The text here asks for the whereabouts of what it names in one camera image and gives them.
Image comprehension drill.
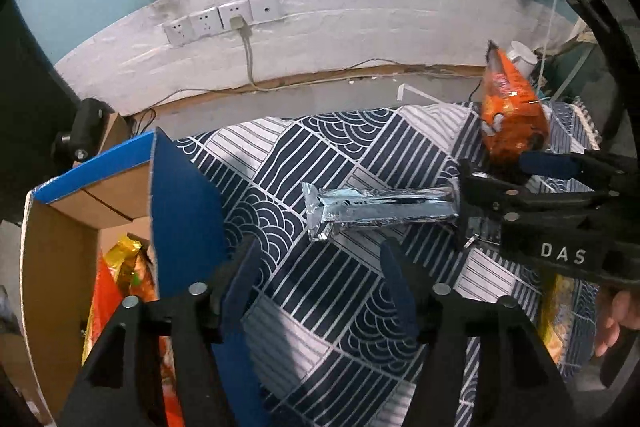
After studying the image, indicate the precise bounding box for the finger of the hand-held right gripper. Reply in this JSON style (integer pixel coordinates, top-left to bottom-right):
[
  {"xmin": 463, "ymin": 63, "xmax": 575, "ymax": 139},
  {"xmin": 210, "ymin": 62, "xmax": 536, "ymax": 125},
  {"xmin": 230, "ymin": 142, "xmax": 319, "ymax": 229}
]
[
  {"xmin": 517, "ymin": 147, "xmax": 640, "ymax": 188},
  {"xmin": 456, "ymin": 158, "xmax": 621, "ymax": 250}
]

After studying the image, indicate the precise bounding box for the large orange snack bag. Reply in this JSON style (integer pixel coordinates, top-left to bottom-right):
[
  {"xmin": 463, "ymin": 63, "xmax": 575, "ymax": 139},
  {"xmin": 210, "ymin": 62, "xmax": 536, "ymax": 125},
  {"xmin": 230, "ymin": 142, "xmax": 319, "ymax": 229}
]
[{"xmin": 479, "ymin": 39, "xmax": 550, "ymax": 165}]

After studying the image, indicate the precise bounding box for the long orange biscuit packet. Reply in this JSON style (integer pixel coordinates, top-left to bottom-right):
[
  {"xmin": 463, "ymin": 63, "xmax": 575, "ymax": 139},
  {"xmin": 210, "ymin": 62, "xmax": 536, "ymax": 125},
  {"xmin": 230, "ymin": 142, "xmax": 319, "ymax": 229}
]
[{"xmin": 537, "ymin": 272, "xmax": 601, "ymax": 365}]

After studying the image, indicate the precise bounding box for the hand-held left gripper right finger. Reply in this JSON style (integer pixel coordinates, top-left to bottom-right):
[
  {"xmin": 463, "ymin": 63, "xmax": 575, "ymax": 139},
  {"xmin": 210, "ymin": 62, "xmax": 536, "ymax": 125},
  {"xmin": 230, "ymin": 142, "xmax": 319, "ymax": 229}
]
[{"xmin": 380, "ymin": 239, "xmax": 576, "ymax": 427}]

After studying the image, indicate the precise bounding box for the white cup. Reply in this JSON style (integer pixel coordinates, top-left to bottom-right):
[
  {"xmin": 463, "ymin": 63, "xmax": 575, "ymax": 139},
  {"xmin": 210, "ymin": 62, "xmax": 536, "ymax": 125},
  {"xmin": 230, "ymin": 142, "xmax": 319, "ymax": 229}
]
[{"xmin": 507, "ymin": 41, "xmax": 540, "ymax": 78}]

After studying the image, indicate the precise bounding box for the orange peanut snack bag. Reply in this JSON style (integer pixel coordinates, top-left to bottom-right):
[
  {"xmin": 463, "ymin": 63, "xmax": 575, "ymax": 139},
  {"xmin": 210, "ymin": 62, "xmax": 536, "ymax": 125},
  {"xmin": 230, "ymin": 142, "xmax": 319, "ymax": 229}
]
[{"xmin": 81, "ymin": 252, "xmax": 123, "ymax": 360}]

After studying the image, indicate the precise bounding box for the silver foil snack packet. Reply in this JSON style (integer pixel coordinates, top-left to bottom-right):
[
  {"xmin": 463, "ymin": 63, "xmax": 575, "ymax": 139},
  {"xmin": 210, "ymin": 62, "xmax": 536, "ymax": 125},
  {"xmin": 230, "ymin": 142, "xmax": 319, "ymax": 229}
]
[{"xmin": 301, "ymin": 181, "xmax": 461, "ymax": 244}]

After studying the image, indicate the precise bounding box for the white wall socket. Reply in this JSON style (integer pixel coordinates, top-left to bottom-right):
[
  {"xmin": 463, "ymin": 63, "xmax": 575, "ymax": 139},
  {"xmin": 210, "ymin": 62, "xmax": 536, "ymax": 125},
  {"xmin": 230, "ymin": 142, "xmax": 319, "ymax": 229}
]
[
  {"xmin": 190, "ymin": 9, "xmax": 221, "ymax": 38},
  {"xmin": 248, "ymin": 0, "xmax": 282, "ymax": 24},
  {"xmin": 218, "ymin": 1, "xmax": 253, "ymax": 31},
  {"xmin": 164, "ymin": 18, "xmax": 194, "ymax": 46}
]

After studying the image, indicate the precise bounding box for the grey plug and cable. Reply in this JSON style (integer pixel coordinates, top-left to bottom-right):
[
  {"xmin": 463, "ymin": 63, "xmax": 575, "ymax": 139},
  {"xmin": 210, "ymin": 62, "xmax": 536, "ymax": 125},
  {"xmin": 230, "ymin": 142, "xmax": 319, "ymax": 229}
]
[{"xmin": 229, "ymin": 16, "xmax": 263, "ymax": 92}]

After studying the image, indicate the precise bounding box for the thin white cable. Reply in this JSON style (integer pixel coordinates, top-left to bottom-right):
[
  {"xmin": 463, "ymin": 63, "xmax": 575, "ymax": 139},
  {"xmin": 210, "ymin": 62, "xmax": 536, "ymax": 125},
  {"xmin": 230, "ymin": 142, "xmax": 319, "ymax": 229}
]
[{"xmin": 539, "ymin": 0, "xmax": 566, "ymax": 75}]

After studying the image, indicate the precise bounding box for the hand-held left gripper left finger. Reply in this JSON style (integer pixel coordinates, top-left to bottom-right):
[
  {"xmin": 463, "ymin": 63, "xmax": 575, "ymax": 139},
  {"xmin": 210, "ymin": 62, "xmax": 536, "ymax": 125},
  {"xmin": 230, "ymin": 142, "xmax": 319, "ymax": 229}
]
[{"xmin": 60, "ymin": 238, "xmax": 263, "ymax": 427}]

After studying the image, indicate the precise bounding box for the white plastic strip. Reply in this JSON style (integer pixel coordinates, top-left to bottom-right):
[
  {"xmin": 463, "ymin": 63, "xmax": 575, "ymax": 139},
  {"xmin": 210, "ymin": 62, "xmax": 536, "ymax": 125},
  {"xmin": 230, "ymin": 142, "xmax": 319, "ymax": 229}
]
[{"xmin": 397, "ymin": 83, "xmax": 442, "ymax": 104}]

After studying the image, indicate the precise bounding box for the blue cardboard box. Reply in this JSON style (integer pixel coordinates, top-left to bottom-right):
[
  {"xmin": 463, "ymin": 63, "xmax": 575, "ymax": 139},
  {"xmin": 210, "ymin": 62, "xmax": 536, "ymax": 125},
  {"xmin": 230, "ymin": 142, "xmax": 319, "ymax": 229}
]
[{"xmin": 20, "ymin": 127, "xmax": 271, "ymax": 427}]

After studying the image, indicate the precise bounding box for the blue patterned tablecloth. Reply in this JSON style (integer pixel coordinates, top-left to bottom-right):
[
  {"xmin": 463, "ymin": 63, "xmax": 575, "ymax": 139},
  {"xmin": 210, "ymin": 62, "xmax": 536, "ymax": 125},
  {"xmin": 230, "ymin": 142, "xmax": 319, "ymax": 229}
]
[{"xmin": 170, "ymin": 99, "xmax": 601, "ymax": 427}]

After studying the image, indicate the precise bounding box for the person's right hand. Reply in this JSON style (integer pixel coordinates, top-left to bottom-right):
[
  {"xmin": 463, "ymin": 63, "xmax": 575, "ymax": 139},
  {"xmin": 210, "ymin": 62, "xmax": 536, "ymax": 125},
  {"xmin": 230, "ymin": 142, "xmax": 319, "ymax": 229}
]
[{"xmin": 595, "ymin": 288, "xmax": 637, "ymax": 357}]

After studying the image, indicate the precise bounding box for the black hanging cloth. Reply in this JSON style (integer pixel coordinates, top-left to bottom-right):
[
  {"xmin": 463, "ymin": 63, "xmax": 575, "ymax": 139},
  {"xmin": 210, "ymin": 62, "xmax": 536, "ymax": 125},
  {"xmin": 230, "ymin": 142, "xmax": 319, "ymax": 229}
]
[{"xmin": 0, "ymin": 0, "xmax": 83, "ymax": 225}]

